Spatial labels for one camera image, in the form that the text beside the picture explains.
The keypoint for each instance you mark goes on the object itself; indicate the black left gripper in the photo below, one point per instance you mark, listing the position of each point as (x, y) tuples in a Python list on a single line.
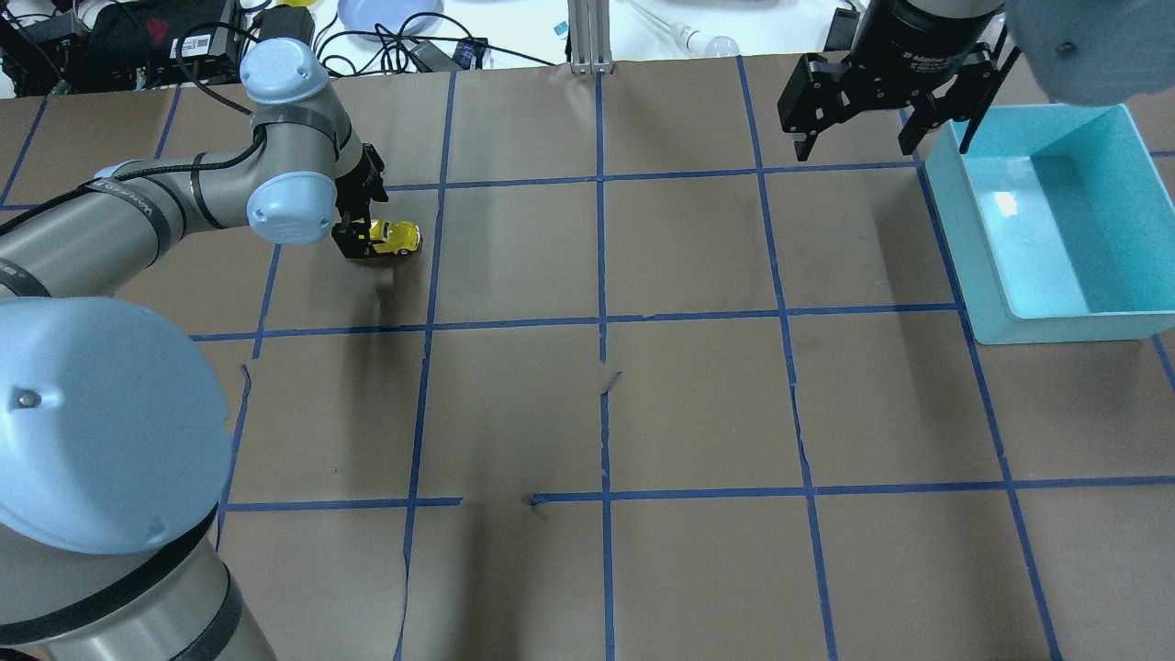
[(353, 195)]

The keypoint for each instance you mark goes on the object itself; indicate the turquoise plastic bin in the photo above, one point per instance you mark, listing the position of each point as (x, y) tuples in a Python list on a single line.
[(1058, 225)]

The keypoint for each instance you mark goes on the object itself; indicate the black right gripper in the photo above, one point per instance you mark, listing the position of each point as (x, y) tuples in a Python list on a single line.
[(921, 39)]

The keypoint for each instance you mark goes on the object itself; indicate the black electronics box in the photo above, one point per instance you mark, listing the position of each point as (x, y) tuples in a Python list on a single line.
[(134, 45)]

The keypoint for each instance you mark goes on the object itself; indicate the yellow toy beetle car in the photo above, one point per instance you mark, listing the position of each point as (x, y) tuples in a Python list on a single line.
[(394, 238)]

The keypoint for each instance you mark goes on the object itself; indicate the aluminium frame post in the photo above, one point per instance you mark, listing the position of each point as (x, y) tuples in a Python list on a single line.
[(589, 43)]

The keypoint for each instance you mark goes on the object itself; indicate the light blue plate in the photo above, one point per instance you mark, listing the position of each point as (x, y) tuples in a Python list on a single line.
[(406, 17)]

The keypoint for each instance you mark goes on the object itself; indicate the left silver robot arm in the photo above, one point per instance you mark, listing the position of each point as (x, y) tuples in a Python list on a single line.
[(115, 447)]

